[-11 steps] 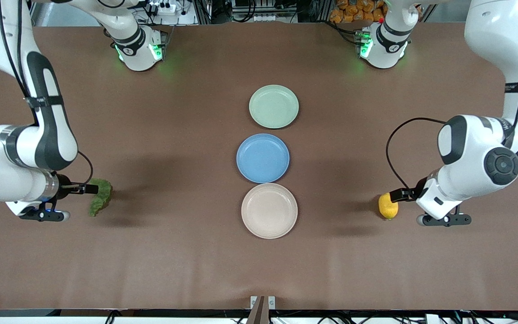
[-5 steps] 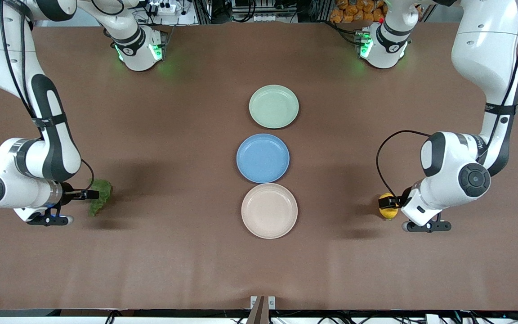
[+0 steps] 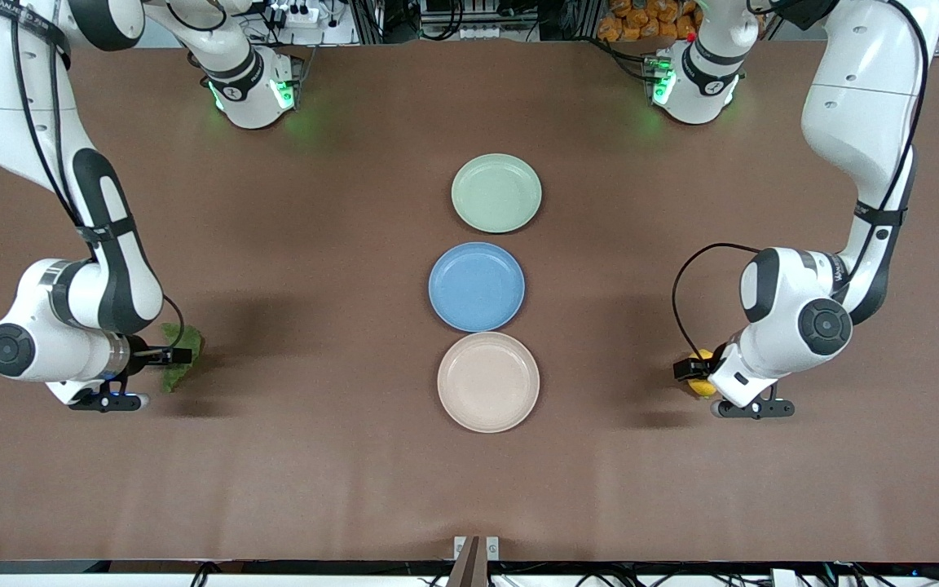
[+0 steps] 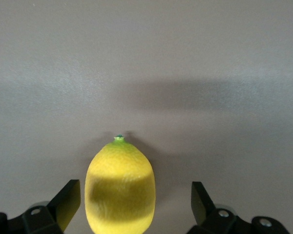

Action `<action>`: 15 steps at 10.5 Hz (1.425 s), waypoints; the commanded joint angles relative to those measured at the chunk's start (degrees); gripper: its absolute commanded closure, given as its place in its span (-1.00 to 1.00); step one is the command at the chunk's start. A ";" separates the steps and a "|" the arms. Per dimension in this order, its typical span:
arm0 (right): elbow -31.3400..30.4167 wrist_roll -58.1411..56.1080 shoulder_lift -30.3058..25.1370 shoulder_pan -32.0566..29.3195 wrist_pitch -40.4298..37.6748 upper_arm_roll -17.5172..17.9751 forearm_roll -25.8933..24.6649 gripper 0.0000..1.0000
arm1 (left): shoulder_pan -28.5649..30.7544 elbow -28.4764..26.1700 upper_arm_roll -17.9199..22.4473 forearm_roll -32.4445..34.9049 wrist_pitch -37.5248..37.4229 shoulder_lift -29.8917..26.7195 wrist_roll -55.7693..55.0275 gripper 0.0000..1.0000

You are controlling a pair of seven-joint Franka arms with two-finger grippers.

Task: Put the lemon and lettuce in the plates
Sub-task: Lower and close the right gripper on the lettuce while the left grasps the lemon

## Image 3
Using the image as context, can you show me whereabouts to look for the yellow lemon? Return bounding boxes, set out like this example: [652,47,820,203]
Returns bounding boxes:
[691,348,721,399]

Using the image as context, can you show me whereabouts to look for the background equipment rack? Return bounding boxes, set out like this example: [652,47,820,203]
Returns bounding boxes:
[351,0,601,43]

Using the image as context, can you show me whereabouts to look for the brown table cover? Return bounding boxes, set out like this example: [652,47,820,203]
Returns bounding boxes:
[0,41,939,563]

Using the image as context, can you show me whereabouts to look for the grey camera mast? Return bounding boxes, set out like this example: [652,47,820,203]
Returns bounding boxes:
[447,536,491,587]

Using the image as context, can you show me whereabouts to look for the white power strip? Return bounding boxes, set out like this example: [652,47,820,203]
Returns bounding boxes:
[268,2,321,27]

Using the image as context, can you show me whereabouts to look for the blue round plate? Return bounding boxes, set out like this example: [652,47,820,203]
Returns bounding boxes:
[428,241,526,333]

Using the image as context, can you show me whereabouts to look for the pale green round plate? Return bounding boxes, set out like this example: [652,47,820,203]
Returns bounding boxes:
[451,153,543,234]

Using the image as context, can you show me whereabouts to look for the pale beige round plate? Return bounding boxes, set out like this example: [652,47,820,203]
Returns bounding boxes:
[437,331,541,434]

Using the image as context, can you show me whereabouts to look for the silver mast bracket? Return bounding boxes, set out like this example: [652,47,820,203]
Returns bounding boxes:
[453,536,500,562]

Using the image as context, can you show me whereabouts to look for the green lettuce leaf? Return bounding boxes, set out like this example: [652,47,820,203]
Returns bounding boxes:
[160,323,205,394]

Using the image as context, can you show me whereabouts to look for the bag of oranges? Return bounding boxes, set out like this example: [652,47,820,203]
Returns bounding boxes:
[597,0,703,43]

